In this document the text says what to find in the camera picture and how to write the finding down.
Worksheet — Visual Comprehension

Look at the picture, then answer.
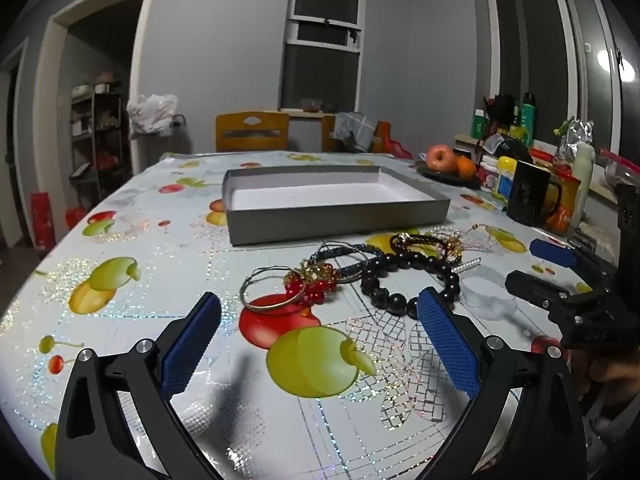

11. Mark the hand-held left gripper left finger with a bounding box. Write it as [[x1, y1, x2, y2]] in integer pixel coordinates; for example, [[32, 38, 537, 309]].
[[55, 291, 223, 480]]

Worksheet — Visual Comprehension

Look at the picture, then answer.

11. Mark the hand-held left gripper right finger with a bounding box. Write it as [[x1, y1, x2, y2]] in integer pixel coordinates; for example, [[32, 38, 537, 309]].
[[416, 286, 588, 480]]

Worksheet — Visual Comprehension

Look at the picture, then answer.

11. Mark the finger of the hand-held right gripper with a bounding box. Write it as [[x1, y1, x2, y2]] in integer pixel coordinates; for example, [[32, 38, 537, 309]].
[[505, 270, 608, 326], [529, 238, 618, 283]]

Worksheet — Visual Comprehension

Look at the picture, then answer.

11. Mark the pink cord bracelet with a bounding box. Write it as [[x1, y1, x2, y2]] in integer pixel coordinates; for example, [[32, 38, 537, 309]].
[[452, 223, 501, 272]]

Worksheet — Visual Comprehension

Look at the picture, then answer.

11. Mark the black bead bracelet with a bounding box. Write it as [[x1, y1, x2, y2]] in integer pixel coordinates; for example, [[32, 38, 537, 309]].
[[360, 251, 461, 317]]

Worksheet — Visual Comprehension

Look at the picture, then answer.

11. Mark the silver bangle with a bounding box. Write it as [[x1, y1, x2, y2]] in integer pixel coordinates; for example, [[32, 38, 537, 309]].
[[239, 271, 307, 312], [247, 265, 302, 291]]

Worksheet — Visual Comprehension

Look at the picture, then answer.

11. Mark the pearl hair clip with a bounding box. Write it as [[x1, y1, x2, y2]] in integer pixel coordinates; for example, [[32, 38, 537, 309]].
[[429, 226, 466, 262]]

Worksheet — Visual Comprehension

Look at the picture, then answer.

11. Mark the red bead bracelet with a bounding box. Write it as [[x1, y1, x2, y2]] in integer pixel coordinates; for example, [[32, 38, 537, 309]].
[[283, 261, 341, 306]]

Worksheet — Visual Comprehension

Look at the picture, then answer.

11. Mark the grey shallow cardboard box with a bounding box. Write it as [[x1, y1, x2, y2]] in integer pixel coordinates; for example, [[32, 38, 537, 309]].
[[221, 164, 452, 247]]

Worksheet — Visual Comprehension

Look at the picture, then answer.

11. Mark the person's right hand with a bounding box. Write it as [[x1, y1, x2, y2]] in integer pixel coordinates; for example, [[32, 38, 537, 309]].
[[570, 349, 640, 403]]

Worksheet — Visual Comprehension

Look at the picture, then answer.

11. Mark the orange packet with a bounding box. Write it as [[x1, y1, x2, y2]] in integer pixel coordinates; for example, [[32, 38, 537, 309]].
[[544, 169, 582, 237]]

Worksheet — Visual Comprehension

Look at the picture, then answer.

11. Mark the black mug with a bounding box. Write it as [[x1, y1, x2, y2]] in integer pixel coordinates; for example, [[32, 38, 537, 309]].
[[506, 160, 564, 227]]

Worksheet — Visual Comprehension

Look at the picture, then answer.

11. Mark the white squeeze bottle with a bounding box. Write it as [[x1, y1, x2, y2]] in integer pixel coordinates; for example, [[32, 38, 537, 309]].
[[570, 142, 597, 227]]

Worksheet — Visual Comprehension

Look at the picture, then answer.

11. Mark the yellow cap bottle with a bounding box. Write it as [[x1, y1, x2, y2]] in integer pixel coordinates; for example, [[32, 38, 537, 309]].
[[494, 155, 519, 202]]

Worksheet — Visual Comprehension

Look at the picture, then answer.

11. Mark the white jar red label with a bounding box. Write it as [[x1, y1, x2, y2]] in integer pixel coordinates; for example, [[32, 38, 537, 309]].
[[477, 155, 501, 194]]

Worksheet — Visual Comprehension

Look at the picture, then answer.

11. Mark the fruit print tablecloth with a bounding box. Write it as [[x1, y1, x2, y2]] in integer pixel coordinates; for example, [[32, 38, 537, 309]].
[[0, 150, 621, 480]]

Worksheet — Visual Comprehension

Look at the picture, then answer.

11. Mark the black bag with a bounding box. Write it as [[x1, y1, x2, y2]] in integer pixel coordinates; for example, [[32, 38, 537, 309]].
[[482, 132, 532, 162]]

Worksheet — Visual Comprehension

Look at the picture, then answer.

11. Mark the silver foil bag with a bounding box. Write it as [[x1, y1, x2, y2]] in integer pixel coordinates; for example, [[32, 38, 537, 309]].
[[554, 117, 596, 162]]

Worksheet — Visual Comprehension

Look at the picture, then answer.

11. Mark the green bottle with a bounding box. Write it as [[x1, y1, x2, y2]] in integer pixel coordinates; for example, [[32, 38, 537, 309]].
[[519, 92, 537, 142]]

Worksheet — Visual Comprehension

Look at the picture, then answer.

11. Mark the dark plate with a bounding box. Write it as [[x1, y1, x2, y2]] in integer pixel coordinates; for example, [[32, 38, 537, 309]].
[[414, 159, 482, 187]]

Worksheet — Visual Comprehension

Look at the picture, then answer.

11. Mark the red apple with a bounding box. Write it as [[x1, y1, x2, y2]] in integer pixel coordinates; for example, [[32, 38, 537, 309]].
[[426, 144, 459, 175]]

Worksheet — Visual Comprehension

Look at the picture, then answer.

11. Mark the red bag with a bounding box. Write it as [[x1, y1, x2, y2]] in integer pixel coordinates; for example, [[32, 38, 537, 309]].
[[372, 121, 414, 160]]

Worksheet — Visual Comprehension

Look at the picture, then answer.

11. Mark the red box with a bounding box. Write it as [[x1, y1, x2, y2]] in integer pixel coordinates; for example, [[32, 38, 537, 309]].
[[31, 192, 55, 249]]

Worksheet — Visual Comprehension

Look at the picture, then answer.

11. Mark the wooden chair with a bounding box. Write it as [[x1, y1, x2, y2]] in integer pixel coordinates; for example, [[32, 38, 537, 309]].
[[320, 114, 351, 152], [215, 111, 291, 153]]

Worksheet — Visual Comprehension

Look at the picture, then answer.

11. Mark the grey checked cloth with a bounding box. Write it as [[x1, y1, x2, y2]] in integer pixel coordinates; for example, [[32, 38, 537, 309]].
[[333, 111, 377, 154]]

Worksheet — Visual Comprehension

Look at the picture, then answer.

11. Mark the metal storage shelf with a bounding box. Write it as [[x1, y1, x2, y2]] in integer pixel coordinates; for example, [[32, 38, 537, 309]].
[[69, 79, 127, 198]]

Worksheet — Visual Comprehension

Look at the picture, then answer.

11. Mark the white plastic bag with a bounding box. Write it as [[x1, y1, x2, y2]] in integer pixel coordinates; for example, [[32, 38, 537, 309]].
[[127, 93, 179, 136]]

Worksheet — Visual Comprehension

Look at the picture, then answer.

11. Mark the dark chain bracelet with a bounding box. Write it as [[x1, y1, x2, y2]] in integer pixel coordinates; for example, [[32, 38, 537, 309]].
[[389, 232, 451, 272]]

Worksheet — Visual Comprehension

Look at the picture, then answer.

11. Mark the blue braided bracelet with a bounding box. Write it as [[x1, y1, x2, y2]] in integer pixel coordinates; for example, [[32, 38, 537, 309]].
[[309, 241, 387, 283]]

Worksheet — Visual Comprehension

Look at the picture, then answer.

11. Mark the white frame window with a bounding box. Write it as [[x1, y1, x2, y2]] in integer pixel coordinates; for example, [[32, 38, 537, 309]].
[[279, 0, 367, 112]]

